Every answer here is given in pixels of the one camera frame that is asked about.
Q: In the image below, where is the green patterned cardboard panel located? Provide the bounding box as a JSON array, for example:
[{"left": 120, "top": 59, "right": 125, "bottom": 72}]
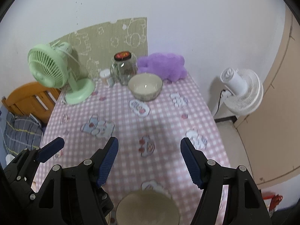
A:
[{"left": 49, "top": 17, "right": 148, "bottom": 79}]

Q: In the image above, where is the wooden bed headboard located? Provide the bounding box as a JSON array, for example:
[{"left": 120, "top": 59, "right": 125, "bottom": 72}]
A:
[{"left": 1, "top": 82, "right": 61, "bottom": 124}]

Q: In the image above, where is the ceramic floral bowl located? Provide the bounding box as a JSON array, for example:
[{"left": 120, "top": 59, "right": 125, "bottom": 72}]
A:
[
  {"left": 115, "top": 190, "right": 180, "bottom": 225},
  {"left": 128, "top": 73, "right": 163, "bottom": 102}
]

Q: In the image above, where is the pink checkered tablecloth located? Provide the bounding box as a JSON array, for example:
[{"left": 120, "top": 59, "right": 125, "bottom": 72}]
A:
[{"left": 34, "top": 76, "right": 229, "bottom": 224}]

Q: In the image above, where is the white plastic bag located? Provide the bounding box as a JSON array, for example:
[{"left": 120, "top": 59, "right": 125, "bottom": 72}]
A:
[{"left": 5, "top": 154, "right": 15, "bottom": 165}]

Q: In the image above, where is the purple plush toy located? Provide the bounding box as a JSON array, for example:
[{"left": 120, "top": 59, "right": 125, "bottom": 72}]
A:
[{"left": 137, "top": 53, "right": 188, "bottom": 82}]

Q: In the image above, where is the white floor fan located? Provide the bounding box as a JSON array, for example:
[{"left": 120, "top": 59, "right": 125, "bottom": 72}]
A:
[{"left": 220, "top": 67, "right": 264, "bottom": 116}]

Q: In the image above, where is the grey plaid pillow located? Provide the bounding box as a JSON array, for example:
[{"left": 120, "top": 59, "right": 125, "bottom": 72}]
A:
[{"left": 1, "top": 112, "right": 44, "bottom": 156}]

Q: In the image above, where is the green desk fan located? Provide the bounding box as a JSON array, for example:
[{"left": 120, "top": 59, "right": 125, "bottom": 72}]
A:
[{"left": 27, "top": 42, "right": 96, "bottom": 105}]

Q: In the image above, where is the red packaging bag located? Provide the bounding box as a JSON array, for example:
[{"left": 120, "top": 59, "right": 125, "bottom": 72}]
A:
[{"left": 261, "top": 192, "right": 283, "bottom": 217}]

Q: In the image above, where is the cotton swab container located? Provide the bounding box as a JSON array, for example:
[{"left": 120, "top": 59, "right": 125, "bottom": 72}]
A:
[{"left": 99, "top": 69, "right": 114, "bottom": 87}]

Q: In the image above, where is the glass jar with lid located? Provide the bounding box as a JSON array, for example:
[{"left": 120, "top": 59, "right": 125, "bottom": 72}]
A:
[{"left": 110, "top": 51, "right": 137, "bottom": 86}]

